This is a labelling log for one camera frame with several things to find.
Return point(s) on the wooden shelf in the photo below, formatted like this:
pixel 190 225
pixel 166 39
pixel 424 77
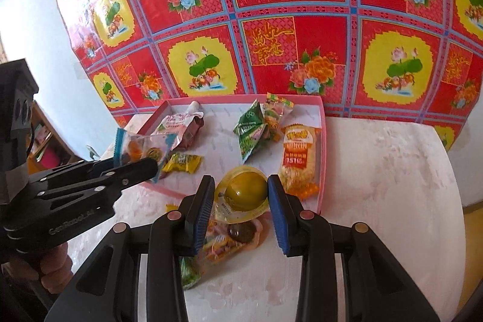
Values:
pixel 45 141

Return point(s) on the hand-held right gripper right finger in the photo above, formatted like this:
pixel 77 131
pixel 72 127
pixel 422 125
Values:
pixel 279 220

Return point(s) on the orange rice cracker packet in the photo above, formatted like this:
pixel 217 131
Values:
pixel 300 156

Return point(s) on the small orange clear candy packet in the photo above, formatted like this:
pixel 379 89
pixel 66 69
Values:
pixel 277 110

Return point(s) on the yellow candy packet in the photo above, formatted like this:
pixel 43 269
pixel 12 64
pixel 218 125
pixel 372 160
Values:
pixel 183 161

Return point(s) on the red floral printed cloth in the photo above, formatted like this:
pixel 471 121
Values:
pixel 283 5

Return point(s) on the brown domed jelly cup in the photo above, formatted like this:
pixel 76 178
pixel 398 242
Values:
pixel 241 190

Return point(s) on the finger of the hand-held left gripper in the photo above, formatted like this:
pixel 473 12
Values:
pixel 132 175
pixel 75 171

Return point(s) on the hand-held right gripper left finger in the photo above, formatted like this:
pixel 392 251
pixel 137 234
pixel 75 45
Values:
pixel 200 220

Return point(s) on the pink cardboard box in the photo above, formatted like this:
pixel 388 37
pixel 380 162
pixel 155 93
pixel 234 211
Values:
pixel 222 141

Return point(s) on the green pea snack packet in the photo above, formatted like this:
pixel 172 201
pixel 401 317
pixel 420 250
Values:
pixel 249 129
pixel 190 271

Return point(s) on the blue clear candy packet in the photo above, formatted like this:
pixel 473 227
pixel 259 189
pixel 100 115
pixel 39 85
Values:
pixel 151 148

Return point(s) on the orange burger gummy packet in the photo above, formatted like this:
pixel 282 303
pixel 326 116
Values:
pixel 234 235

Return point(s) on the pink and maroon snack pouch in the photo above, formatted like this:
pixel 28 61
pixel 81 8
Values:
pixel 185 126

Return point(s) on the person's left hand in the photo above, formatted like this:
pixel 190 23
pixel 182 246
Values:
pixel 56 269

